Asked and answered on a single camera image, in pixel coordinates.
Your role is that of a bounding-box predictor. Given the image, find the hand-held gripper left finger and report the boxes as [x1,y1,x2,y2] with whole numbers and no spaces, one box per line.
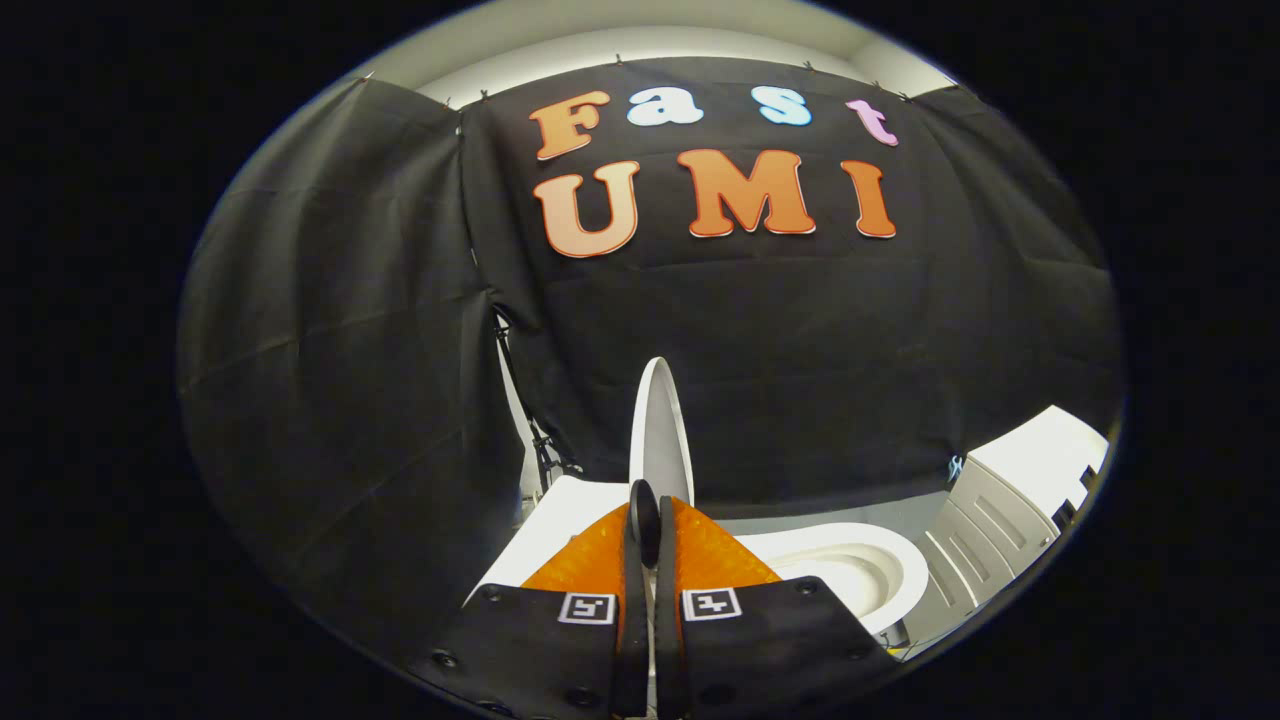
[408,503,651,719]

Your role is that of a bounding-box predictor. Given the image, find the metal backdrop stand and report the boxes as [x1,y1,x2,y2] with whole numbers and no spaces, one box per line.
[490,310,583,501]

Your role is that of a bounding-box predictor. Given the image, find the white drawer cabinet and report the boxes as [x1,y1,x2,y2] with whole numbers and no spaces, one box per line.
[900,405,1111,656]

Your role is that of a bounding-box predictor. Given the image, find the black lid lifter handle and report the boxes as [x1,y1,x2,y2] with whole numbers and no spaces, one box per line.
[628,480,661,573]

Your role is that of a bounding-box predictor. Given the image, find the white toilet bowl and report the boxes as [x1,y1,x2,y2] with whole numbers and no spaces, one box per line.
[735,522,930,637]

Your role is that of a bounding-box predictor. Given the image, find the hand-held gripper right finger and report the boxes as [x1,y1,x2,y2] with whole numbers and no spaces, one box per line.
[655,495,901,719]

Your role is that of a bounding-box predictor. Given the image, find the black backdrop cloth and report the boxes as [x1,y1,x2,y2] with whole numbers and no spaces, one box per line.
[178,57,1126,661]

